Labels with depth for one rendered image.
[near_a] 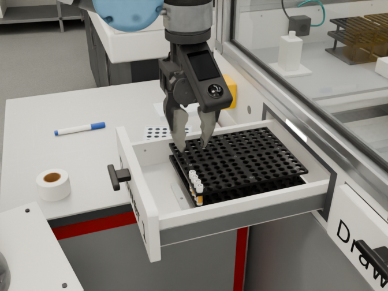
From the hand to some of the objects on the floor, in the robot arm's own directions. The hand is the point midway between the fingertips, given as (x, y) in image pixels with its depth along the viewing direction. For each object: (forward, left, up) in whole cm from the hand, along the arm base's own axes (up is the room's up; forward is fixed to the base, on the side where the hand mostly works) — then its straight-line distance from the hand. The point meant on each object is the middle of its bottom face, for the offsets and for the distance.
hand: (194, 145), depth 77 cm
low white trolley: (+9, +43, -98) cm, 108 cm away
